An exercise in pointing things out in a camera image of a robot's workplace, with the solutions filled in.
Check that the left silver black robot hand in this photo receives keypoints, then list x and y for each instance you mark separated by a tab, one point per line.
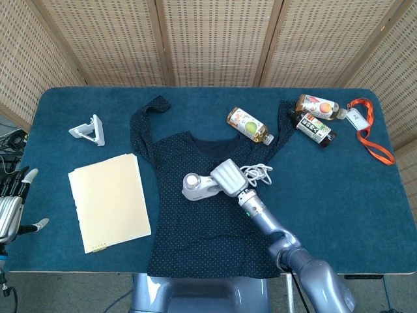
8	215

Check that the white table leg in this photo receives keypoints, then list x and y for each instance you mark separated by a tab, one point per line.
289	293

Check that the dark tea bottle black label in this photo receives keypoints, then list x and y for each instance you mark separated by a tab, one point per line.
312	128

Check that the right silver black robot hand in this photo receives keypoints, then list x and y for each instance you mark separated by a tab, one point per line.
229	177

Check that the woven folding screen panel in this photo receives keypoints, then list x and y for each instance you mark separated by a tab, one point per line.
394	65
26	65
325	39
218	39
107	39

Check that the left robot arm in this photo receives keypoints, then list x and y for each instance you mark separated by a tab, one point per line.
3	261

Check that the tea bottle peach label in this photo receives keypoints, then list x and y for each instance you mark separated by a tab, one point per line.
317	106

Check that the clear badge card holder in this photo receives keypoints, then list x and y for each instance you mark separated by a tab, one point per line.
355	118

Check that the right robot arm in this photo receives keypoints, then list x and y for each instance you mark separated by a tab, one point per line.
286	244

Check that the white handheld steamer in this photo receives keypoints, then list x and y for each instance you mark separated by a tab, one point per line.
195	189

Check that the white folding phone stand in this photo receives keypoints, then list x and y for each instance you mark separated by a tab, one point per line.
97	130

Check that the dark blue dotted shirt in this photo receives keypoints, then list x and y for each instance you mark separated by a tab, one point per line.
202	234

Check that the grey blue robot torso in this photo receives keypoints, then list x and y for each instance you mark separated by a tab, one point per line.
195	295

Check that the black power strip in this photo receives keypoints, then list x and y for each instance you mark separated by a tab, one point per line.
363	277

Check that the tea bottle green apple label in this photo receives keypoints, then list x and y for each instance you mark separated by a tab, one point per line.
247	125

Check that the teal felt table cover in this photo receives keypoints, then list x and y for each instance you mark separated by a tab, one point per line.
342	195

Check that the beige file folder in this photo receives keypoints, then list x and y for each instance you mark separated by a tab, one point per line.
109	202

